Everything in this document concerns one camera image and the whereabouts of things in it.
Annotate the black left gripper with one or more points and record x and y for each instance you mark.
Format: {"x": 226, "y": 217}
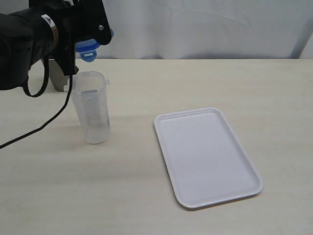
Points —
{"x": 84, "y": 20}

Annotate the blue snap-lock container lid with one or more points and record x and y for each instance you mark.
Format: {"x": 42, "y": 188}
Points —
{"x": 87, "y": 49}

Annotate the stainless steel cup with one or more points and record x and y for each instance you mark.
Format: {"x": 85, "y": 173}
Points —
{"x": 57, "y": 77}

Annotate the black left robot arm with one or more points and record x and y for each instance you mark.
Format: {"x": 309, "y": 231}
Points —
{"x": 48, "y": 29}

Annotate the clear tall plastic container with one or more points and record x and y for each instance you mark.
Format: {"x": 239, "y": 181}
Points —
{"x": 89, "y": 97}

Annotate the white backdrop curtain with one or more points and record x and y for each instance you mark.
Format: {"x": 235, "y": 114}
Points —
{"x": 202, "y": 29}

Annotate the white rectangular plastic tray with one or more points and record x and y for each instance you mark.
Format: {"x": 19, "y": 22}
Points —
{"x": 204, "y": 159}

